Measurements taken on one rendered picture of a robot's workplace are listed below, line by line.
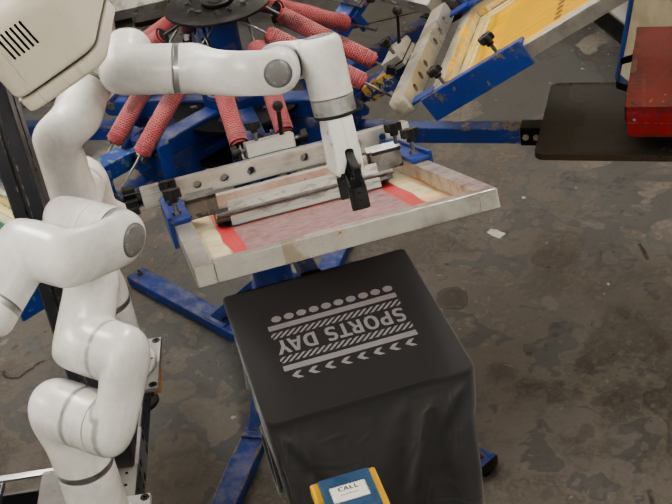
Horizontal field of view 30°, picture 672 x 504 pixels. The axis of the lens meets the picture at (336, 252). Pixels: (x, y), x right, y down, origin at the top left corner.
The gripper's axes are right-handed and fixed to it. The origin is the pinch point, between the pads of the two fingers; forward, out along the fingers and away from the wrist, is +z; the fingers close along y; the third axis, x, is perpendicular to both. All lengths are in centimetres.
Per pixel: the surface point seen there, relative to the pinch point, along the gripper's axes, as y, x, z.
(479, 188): -14.4, 26.3, 8.4
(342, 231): -10.9, -1.7, 8.4
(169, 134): -140, -23, 5
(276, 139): -98, 1, 6
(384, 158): -69, 21, 11
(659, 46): -104, 107, 9
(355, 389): -29, -4, 47
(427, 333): -40, 16, 44
